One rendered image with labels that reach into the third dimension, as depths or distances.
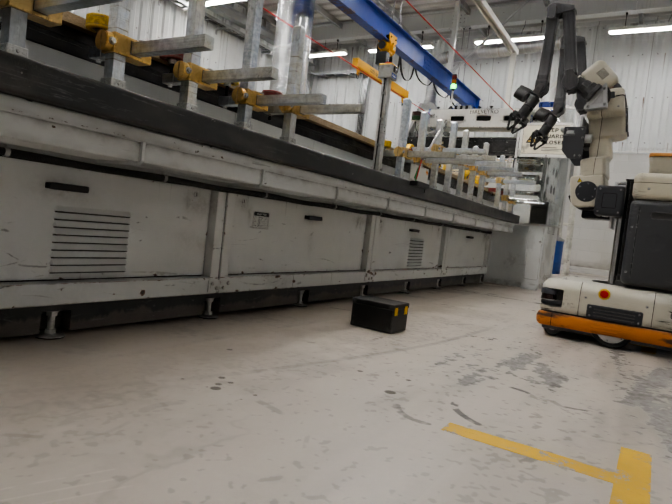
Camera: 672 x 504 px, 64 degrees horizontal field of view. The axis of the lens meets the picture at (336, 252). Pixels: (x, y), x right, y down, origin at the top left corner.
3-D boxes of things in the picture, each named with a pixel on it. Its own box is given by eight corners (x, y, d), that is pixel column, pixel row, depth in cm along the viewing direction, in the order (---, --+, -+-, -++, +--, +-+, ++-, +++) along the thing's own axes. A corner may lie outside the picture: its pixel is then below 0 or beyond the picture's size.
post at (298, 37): (292, 156, 202) (306, 27, 200) (286, 154, 199) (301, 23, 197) (284, 156, 204) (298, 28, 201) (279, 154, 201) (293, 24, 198)
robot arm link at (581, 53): (586, 29, 295) (588, 35, 304) (559, 35, 302) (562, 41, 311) (589, 109, 293) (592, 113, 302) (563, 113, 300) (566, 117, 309)
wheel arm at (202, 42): (213, 54, 127) (215, 36, 127) (203, 49, 124) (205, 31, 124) (99, 64, 149) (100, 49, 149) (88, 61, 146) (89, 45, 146)
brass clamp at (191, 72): (218, 90, 164) (220, 73, 164) (185, 77, 153) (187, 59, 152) (204, 91, 167) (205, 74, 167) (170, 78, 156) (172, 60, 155)
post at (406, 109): (401, 189, 288) (412, 99, 285) (398, 188, 285) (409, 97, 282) (395, 189, 290) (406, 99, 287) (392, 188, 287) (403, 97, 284)
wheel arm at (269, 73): (278, 83, 148) (279, 68, 148) (270, 80, 145) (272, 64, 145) (169, 88, 171) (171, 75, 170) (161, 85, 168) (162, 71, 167)
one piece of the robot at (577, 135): (596, 167, 289) (601, 126, 288) (590, 158, 265) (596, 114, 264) (564, 165, 297) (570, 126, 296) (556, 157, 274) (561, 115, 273)
